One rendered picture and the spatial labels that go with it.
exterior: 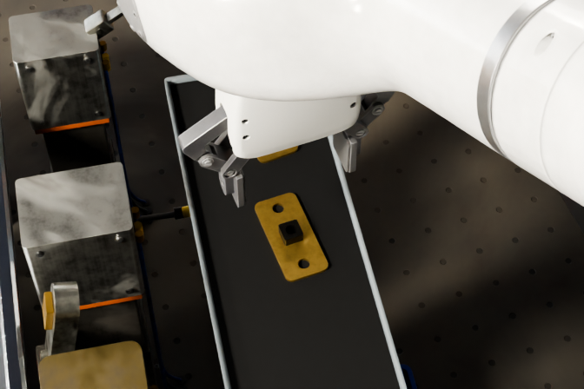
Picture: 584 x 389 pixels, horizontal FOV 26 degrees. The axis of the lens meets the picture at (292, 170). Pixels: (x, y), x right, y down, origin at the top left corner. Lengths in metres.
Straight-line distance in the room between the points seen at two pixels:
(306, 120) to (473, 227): 0.77
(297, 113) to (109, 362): 0.33
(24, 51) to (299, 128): 0.51
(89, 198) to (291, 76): 0.52
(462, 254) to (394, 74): 0.99
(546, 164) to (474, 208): 1.11
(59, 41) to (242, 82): 0.68
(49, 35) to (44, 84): 0.05
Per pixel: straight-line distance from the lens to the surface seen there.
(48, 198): 1.18
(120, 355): 1.12
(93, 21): 1.37
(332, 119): 0.92
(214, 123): 0.91
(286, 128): 0.91
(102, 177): 1.19
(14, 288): 1.26
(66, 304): 1.12
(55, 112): 1.42
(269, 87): 0.69
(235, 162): 0.93
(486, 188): 1.69
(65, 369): 1.12
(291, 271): 1.05
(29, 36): 1.38
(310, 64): 0.68
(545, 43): 0.56
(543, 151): 0.55
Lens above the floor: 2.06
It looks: 54 degrees down
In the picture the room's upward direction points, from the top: straight up
